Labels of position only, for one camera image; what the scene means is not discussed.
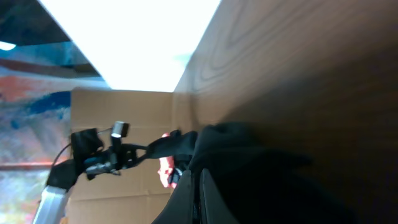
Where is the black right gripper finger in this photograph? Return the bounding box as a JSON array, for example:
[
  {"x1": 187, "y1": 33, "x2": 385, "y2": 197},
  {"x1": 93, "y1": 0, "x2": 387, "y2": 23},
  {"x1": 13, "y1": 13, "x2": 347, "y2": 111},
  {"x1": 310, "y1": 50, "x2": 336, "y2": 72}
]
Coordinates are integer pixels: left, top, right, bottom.
[{"x1": 199, "y1": 169, "x2": 239, "y2": 224}]

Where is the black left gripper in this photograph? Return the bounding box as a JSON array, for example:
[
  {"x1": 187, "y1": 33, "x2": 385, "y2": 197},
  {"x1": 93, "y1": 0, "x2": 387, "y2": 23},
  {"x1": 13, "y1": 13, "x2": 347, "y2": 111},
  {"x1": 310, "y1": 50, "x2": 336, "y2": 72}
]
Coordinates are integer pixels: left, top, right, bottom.
[{"x1": 83, "y1": 144, "x2": 194, "y2": 224}]

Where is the black t-shirt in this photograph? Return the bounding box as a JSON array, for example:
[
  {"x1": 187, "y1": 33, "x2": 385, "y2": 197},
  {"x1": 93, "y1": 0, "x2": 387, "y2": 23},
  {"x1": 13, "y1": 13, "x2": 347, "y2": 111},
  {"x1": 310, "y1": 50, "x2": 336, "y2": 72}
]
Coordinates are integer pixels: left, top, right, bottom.
[{"x1": 154, "y1": 123, "x2": 357, "y2": 223}]

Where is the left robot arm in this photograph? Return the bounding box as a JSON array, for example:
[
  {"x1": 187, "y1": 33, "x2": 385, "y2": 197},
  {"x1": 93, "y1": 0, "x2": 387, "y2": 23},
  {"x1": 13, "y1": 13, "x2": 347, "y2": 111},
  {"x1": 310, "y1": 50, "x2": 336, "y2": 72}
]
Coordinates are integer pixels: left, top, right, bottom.
[{"x1": 33, "y1": 142, "x2": 192, "y2": 223}]

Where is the pink crumpled garment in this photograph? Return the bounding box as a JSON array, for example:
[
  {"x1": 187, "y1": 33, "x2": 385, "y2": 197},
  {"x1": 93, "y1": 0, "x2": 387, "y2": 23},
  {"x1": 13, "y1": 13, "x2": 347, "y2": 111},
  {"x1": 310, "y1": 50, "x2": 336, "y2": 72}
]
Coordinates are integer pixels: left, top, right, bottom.
[{"x1": 157, "y1": 132, "x2": 178, "y2": 190}]

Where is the brown cardboard box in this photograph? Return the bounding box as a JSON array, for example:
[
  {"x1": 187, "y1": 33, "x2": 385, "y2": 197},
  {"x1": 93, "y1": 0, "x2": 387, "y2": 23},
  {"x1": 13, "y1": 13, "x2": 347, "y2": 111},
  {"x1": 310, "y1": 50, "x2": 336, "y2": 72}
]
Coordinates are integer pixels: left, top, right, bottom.
[{"x1": 66, "y1": 89, "x2": 174, "y2": 224}]

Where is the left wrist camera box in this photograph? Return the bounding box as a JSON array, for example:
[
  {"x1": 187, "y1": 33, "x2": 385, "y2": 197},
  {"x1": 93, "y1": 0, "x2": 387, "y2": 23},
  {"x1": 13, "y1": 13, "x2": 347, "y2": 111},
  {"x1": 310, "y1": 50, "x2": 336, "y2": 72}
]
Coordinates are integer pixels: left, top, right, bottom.
[{"x1": 71, "y1": 121, "x2": 129, "y2": 163}]

